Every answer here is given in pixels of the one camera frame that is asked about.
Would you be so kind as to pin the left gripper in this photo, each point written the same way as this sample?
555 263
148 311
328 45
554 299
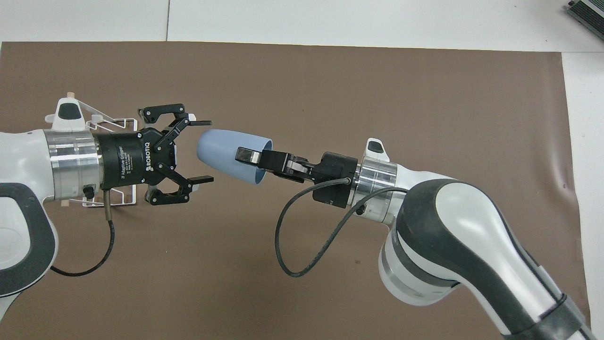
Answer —
127 160

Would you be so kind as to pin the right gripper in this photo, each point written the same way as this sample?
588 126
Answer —
336 179

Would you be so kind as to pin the light blue cup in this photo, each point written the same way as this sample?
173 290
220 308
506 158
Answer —
219 151

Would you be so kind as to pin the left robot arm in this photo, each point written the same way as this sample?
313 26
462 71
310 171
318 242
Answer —
23 160

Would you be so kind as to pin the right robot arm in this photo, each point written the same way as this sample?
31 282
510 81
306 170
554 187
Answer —
462 222

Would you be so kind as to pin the grey ribbed metal box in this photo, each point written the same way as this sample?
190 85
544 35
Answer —
589 12

